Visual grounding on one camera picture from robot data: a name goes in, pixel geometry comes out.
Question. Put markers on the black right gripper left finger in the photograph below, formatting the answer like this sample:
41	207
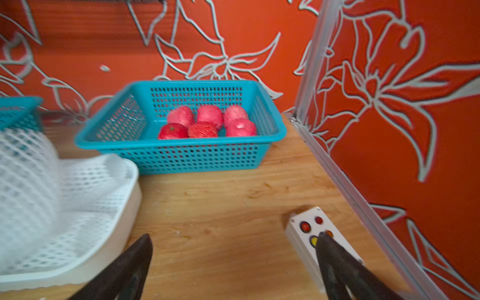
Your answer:
124	278

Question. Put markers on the teal left plastic basket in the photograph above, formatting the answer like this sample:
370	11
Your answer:
21	113

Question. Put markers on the white button control box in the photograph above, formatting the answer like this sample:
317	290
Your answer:
302	231

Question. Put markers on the red apple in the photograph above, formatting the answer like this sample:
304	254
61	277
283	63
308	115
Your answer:
241	128
233	113

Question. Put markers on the white plastic tray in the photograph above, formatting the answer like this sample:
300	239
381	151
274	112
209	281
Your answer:
94	238

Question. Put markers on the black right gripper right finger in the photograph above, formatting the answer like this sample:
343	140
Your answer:
344	277

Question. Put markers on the teal plastic basket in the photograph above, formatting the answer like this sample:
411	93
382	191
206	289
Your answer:
21	113
128	126

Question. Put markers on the teal right plastic basket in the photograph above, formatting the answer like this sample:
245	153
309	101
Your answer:
128	126

